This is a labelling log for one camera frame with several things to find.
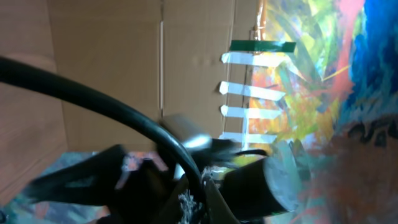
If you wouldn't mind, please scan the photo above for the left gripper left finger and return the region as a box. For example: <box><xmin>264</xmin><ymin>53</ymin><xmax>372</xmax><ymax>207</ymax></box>
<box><xmin>24</xmin><ymin>145</ymin><xmax>127</xmax><ymax>205</ymax></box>

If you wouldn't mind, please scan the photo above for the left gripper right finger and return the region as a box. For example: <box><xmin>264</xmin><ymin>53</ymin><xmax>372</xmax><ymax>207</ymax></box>
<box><xmin>203</xmin><ymin>179</ymin><xmax>240</xmax><ymax>224</ymax></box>

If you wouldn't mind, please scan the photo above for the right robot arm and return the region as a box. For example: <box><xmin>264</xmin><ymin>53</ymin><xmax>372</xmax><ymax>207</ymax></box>
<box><xmin>220</xmin><ymin>157</ymin><xmax>298</xmax><ymax>220</ymax></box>

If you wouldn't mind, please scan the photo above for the cardboard backdrop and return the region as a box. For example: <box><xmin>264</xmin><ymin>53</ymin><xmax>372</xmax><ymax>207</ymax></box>
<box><xmin>1</xmin><ymin>1</ymin><xmax>258</xmax><ymax>205</ymax></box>

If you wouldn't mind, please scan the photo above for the colourful painted cloth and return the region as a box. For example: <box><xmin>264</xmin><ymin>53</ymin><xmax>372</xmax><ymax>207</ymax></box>
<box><xmin>0</xmin><ymin>0</ymin><xmax>398</xmax><ymax>224</ymax></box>

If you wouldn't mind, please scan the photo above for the green tape strip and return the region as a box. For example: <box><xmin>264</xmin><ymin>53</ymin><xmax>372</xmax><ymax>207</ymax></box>
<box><xmin>229</xmin><ymin>40</ymin><xmax>296</xmax><ymax>53</ymax></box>

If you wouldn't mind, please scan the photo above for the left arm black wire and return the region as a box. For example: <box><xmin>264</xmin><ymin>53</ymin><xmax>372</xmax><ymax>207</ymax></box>
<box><xmin>0</xmin><ymin>55</ymin><xmax>208</xmax><ymax>224</ymax></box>

